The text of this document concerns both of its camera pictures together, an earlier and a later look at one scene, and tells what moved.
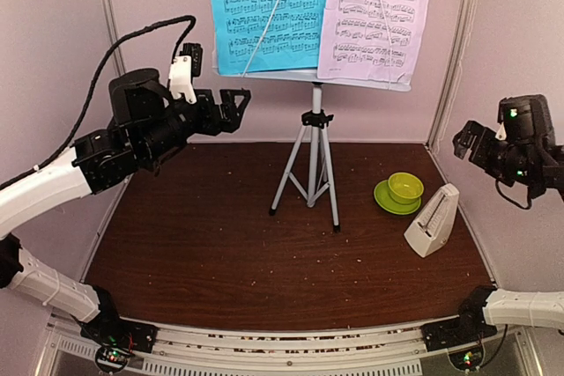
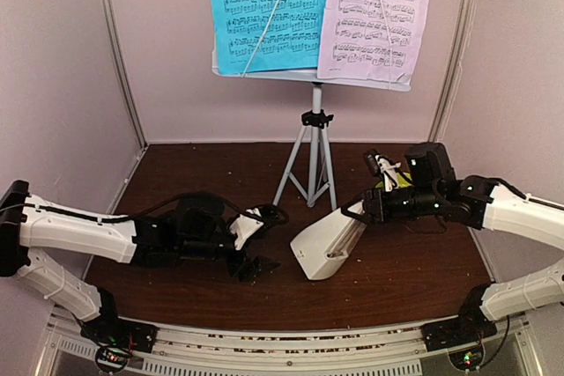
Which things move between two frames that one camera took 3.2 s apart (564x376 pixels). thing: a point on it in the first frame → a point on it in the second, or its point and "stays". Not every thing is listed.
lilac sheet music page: [378, 9] stays
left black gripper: [230, 118] → [251, 269]
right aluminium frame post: [465, 36] stays
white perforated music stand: [311, 165] stays
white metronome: [431, 230] → [323, 247]
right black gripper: [477, 154] → [382, 217]
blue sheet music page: [267, 11] stays
